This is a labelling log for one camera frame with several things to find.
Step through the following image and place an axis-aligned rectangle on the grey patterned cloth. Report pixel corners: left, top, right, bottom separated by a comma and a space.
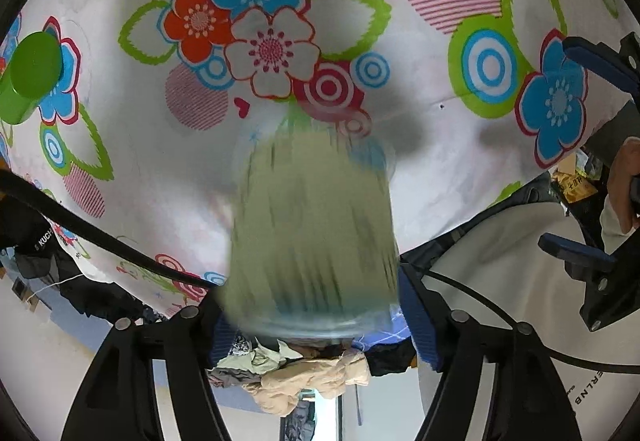
207, 331, 291, 389

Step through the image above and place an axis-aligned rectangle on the yellow snack packet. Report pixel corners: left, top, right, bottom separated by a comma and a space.
550, 156, 599, 204

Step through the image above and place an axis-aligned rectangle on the dark blue cloth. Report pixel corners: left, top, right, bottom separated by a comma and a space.
352, 338, 418, 378

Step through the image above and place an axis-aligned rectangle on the person's right forearm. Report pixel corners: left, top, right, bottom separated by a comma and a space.
599, 195, 640, 249

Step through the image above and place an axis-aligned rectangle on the black jacket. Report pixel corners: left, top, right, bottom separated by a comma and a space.
0, 191, 151, 322

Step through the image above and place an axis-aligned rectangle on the pale green cup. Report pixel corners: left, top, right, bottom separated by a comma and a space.
220, 108, 402, 343

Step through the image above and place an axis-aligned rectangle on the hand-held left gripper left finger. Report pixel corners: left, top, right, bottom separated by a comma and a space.
60, 290, 242, 441

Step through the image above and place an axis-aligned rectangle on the beige cloth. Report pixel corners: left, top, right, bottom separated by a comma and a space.
244, 348, 372, 418

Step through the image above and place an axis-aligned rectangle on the floral printed sheet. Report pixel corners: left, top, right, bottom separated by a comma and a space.
0, 0, 637, 319

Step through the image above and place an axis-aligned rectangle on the bright green cup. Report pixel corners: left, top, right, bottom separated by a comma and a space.
0, 31, 64, 126

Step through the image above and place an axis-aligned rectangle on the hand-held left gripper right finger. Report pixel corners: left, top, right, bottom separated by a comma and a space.
397, 263, 584, 441

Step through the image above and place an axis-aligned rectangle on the black cable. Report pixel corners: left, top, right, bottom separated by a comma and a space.
0, 168, 221, 291
422, 268, 640, 364

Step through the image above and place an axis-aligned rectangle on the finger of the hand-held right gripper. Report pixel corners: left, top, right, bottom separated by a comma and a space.
562, 32, 640, 103
537, 232, 640, 333

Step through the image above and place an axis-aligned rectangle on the person's right hand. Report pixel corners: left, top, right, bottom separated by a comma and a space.
606, 136, 640, 228

